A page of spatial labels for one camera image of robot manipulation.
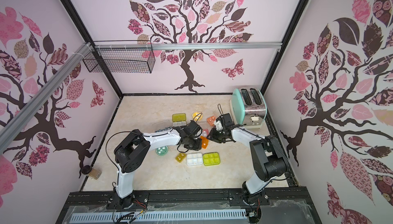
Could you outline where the teal rectangular pillbox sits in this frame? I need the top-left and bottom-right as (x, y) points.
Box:
(155, 127), (172, 132)

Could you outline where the white cable duct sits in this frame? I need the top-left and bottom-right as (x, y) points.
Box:
(68, 209), (248, 224)

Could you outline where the aluminium rail bar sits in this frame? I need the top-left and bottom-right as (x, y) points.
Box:
(94, 42), (282, 51)

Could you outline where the pink rectangular pillbox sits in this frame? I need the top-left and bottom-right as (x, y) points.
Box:
(201, 129), (209, 138)

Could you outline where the mint green toaster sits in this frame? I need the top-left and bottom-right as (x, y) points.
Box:
(230, 87), (267, 129)

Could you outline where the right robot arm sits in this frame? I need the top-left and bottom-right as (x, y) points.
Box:
(208, 113), (290, 195)

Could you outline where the left aluminium rail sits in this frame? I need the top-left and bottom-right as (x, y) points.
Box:
(1, 42), (92, 153)

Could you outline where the black wire basket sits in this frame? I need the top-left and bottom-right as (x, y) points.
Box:
(83, 40), (156, 74)

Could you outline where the brown lidded jar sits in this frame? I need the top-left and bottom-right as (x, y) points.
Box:
(81, 165), (102, 180)

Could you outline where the lime green open pillbox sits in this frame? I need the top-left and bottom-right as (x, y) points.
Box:
(172, 113), (187, 127)

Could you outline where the white square pillbox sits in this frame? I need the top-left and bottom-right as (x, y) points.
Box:
(186, 152), (203, 167)

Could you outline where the orange two-cell pillbox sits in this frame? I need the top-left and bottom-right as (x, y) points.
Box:
(201, 136), (209, 149)

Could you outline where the green round pillbox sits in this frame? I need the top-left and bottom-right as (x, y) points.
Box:
(156, 146), (168, 156)

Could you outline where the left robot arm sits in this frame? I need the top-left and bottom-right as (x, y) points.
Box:
(114, 121), (202, 199)

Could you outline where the yellow small pillbox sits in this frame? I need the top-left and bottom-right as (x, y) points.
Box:
(175, 152), (187, 163)

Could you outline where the orange small pillbox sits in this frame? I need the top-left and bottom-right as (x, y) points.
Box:
(207, 115), (217, 127)

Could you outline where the lime green square pillbox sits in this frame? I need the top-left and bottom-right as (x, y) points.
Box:
(203, 152), (221, 166)

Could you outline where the yellow round pillbox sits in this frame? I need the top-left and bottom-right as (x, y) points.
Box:
(192, 112), (203, 121)

